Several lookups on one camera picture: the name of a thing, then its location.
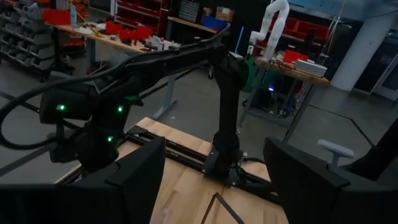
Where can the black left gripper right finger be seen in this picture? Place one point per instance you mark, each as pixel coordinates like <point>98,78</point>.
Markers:
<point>326,199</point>

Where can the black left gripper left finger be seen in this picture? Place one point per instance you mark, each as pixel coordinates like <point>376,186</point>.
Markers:
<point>77,202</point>

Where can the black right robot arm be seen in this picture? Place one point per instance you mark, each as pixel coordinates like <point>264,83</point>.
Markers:
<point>230,93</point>

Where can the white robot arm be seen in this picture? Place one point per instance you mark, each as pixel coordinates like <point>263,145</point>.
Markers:
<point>276,28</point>

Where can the black office chair grey armrest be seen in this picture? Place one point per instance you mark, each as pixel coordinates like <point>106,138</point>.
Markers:
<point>335,149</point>

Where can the wooden cutting board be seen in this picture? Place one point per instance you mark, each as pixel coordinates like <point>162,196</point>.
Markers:
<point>229,208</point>

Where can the wooden top workbench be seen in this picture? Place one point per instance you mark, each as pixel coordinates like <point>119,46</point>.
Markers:
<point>109,40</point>
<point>298,74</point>

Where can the red plastic bin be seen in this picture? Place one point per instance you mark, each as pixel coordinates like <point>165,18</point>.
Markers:
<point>113,28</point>
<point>293,56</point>
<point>56,17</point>
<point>140,32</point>

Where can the grey storage bin rack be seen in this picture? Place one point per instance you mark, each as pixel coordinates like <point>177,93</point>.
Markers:
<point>21,46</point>

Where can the white rectangular box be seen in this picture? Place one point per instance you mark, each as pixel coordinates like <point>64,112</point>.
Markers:
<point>311,68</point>

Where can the light blue bottle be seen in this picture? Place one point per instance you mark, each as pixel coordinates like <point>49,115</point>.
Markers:
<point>73,15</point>

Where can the red bin shelving unit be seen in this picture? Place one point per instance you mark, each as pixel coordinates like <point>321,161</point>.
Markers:
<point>304,29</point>
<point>140,15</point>

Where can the green container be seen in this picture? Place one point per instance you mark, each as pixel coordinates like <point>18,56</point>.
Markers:
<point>251,74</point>

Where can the grey drawer cabinet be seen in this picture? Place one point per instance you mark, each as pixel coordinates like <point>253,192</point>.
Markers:
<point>188,11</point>

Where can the blue plastic bin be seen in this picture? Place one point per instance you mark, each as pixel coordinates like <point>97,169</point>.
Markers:
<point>214,23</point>

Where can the cardboard box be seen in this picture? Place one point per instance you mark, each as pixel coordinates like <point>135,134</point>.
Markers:
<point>224,14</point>

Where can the black aluminium table frame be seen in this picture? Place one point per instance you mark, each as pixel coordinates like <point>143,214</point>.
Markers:
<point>174,144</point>

